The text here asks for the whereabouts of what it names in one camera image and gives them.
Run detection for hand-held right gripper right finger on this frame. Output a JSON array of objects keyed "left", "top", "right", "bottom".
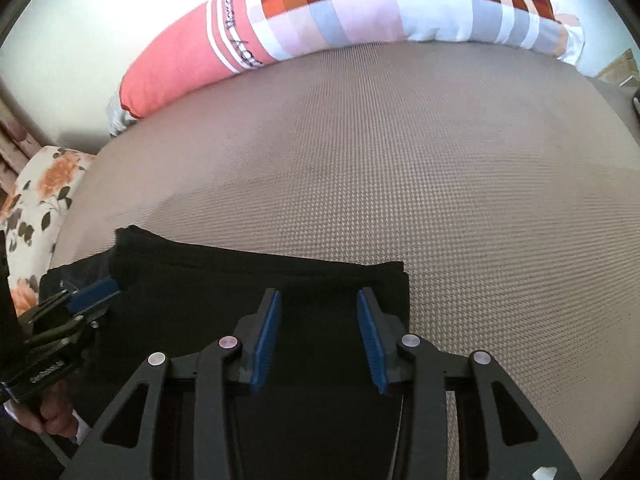
[{"left": 356, "top": 287, "right": 583, "bottom": 480}]

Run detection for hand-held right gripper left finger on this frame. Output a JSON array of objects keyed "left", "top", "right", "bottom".
[{"left": 60, "top": 287, "right": 283, "bottom": 480}]

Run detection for long pink checked pillow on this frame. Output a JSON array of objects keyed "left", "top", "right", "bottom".
[{"left": 107, "top": 0, "right": 586, "bottom": 136}]

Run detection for black pants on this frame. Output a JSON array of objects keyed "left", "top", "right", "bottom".
[{"left": 39, "top": 226, "right": 412, "bottom": 480}]

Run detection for brown patterned curtain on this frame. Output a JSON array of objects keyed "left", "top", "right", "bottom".
[{"left": 0, "top": 77, "right": 51, "bottom": 196}]

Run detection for person's left hand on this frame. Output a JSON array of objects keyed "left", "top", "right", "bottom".
[{"left": 10, "top": 380, "right": 82, "bottom": 443}]

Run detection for beige waffle bed cover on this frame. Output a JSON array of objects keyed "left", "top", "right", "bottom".
[{"left": 50, "top": 42, "right": 640, "bottom": 480}]

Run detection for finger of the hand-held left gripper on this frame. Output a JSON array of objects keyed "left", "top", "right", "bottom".
[
  {"left": 20, "top": 277, "right": 122, "bottom": 330},
  {"left": 24, "top": 304, "right": 112, "bottom": 350}
]

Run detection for floral pillow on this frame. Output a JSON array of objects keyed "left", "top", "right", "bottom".
[{"left": 0, "top": 146, "right": 96, "bottom": 316}]

